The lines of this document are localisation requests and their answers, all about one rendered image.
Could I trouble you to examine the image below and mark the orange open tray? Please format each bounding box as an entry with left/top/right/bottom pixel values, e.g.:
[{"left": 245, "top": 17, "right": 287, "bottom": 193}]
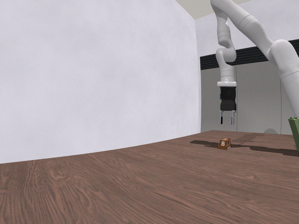
[{"left": 218, "top": 143, "right": 231, "bottom": 150}]

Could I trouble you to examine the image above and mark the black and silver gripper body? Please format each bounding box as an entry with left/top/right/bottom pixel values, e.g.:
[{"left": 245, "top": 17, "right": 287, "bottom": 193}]
[{"left": 217, "top": 76, "right": 237, "bottom": 111}]

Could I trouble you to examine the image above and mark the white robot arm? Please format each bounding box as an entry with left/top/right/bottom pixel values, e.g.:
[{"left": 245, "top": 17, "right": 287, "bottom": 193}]
[{"left": 210, "top": 0, "right": 299, "bottom": 118}]

